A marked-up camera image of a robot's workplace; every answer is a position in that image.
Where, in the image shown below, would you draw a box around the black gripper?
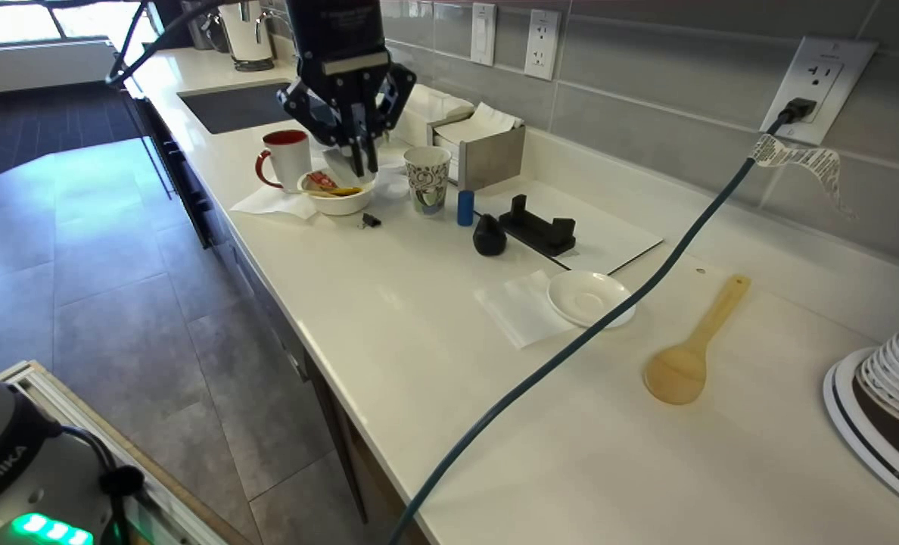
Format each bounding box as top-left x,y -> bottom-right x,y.
276,0 -> 419,179

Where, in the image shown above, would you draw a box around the black robot base green light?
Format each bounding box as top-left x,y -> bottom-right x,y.
0,351 -> 103,545

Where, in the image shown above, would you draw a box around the white mug red inside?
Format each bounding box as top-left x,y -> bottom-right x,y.
251,127 -> 315,196

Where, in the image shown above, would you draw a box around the small white plate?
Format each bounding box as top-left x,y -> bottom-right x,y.
547,270 -> 636,331

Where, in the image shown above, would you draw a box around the white plate stack dark rim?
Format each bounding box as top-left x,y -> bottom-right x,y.
820,344 -> 899,522

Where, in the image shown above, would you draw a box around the white paper towel stack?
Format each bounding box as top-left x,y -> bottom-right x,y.
397,81 -> 478,155

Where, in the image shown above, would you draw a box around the yellow red food pieces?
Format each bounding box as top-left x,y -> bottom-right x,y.
301,172 -> 366,203

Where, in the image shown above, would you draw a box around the kitchen sink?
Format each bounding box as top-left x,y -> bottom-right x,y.
174,81 -> 297,137

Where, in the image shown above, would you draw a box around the large white paper napkin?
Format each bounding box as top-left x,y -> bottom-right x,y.
228,183 -> 321,224

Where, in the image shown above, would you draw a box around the metal napkin holder with napkins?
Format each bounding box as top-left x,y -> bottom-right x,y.
434,98 -> 531,194

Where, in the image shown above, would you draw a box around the small blue cylinder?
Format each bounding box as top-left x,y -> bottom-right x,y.
453,187 -> 478,230

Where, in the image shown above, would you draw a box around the small black round bottle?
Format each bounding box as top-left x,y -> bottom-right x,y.
469,210 -> 512,261

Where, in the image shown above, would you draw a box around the black plastic holder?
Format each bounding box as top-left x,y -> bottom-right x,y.
497,190 -> 582,258

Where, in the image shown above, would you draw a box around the small white paper napkin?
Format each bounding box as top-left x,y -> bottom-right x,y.
469,270 -> 578,351

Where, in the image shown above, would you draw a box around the dark grey floor mat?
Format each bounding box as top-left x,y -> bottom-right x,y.
0,81 -> 157,196

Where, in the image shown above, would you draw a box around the white ledge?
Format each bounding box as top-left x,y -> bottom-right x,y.
0,35 -> 120,98

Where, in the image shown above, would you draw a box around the thin dark stick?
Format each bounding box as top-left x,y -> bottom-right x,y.
605,237 -> 666,279

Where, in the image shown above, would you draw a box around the brown wooden cabinet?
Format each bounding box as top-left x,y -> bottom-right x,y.
294,343 -> 441,545

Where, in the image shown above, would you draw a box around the wooden spoon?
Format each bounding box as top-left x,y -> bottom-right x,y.
637,272 -> 755,409

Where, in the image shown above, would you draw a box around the black power plug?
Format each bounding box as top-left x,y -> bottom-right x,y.
766,93 -> 820,137

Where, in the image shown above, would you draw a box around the white bowl with handle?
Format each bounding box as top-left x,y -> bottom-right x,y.
294,162 -> 384,222

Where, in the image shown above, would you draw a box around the white wall outlet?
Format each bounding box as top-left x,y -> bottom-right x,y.
758,35 -> 880,148
519,6 -> 563,81

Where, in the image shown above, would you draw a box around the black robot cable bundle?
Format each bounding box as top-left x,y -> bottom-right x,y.
103,0 -> 222,89

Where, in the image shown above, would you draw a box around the teal power cable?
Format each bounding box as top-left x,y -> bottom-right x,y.
384,148 -> 766,545

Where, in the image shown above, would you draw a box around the white metal frame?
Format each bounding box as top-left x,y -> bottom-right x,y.
0,357 -> 229,545

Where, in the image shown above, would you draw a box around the black base cable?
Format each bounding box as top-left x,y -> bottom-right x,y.
53,427 -> 153,545

